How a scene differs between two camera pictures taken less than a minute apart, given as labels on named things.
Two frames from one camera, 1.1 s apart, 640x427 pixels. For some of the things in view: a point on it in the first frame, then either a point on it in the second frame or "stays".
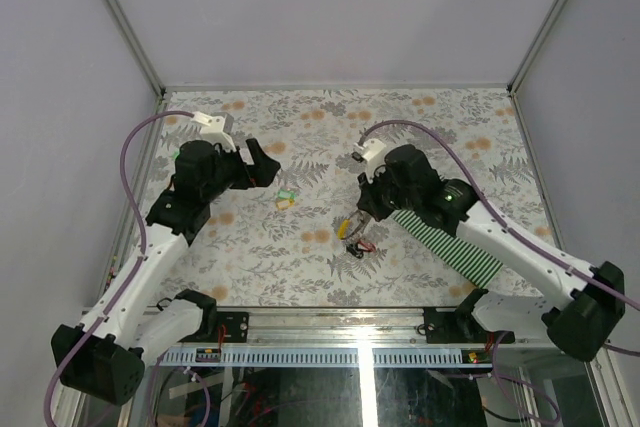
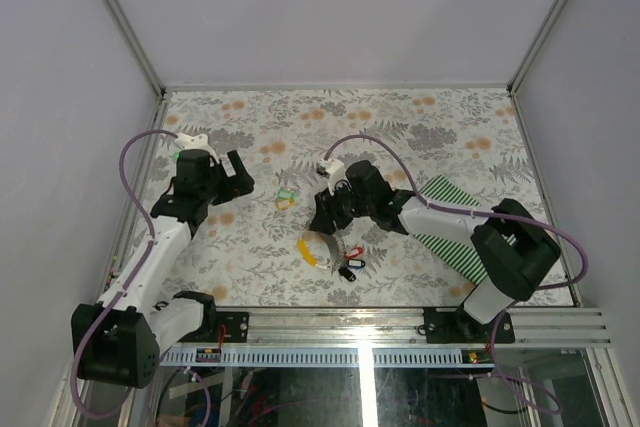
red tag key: [369, 246] → [356, 252]
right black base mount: [459, 327] stays
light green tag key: [289, 194] stays
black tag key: [353, 248] → [347, 274]
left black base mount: [231, 327] stays
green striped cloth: [473, 263] stays
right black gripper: [368, 200] → [324, 218]
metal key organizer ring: [350, 221] → [322, 250]
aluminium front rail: [347, 329] stays
